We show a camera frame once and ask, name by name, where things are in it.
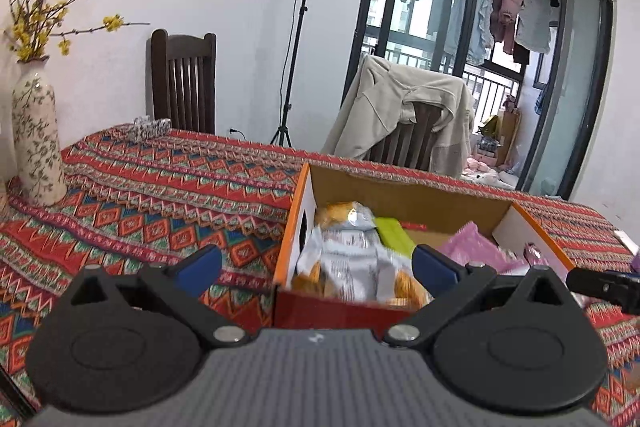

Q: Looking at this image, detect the red cardboard box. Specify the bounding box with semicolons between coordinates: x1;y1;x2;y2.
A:
272;162;576;333

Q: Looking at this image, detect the red patterned tablecloth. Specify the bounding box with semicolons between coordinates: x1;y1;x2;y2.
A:
0;123;640;427

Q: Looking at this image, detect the dark wooden chair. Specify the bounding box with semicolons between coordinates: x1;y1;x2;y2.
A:
367;102;443;172
151;29;217;135

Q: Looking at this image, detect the pile of household items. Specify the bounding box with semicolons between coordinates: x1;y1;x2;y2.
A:
462;94;523;185

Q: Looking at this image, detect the balcony railing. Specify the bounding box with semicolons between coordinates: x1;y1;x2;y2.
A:
362;34;523;128

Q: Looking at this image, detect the hanging denim garment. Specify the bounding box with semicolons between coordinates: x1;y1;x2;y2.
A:
465;0;496;66

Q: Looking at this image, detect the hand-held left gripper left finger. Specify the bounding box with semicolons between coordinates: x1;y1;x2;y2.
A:
67;244;257;349

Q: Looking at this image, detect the floral ceramic vase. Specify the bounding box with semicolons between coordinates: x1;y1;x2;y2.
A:
11;57;68;206

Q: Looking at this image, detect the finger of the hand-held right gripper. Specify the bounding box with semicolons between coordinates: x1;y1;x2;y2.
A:
565;267;640;314

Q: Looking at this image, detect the hanging light blue shirt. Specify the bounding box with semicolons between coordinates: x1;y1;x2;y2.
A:
515;0;552;54

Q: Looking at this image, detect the green snack packet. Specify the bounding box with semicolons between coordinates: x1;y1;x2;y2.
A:
375;217;417;258

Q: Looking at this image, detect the beige jacket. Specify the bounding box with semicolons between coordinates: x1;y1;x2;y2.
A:
321;54;475;180

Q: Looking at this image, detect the small silver patterned box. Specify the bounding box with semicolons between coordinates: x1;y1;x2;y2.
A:
129;117;172;142

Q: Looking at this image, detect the lamp on black stand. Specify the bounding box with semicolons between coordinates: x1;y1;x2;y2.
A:
270;0;336;148

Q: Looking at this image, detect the hanging pink garment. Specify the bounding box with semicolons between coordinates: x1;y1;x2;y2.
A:
491;0;526;55

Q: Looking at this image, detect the orange snack packet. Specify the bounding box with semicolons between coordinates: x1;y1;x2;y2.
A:
314;202;377;233

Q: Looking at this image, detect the white paper sheet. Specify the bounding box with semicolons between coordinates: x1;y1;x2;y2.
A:
614;231;640;255

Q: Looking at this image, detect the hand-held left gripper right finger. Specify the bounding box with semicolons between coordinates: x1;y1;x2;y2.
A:
382;244;571;349

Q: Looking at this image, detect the large white snack packet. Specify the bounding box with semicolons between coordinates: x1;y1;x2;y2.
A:
295;227;418;305

